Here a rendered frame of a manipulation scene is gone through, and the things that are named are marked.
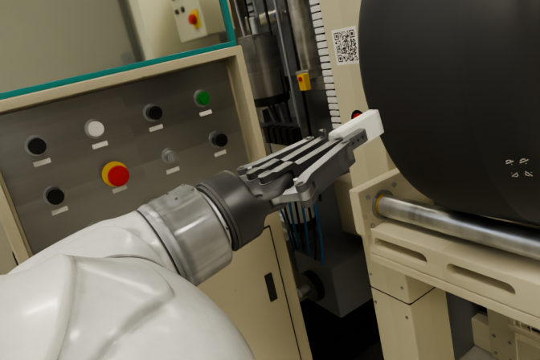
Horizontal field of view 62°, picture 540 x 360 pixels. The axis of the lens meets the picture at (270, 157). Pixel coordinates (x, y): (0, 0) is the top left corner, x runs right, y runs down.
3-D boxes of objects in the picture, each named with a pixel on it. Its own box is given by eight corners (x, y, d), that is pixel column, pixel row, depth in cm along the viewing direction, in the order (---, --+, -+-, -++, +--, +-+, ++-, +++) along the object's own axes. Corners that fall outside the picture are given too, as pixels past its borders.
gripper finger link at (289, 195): (243, 192, 45) (271, 203, 40) (284, 169, 47) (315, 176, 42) (251, 213, 45) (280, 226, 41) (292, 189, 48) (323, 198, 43)
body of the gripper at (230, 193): (216, 195, 39) (296, 149, 43) (180, 181, 46) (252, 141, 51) (246, 265, 42) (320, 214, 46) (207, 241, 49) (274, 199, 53)
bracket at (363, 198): (356, 234, 94) (347, 190, 91) (472, 170, 113) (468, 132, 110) (367, 238, 91) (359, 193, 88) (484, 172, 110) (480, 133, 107)
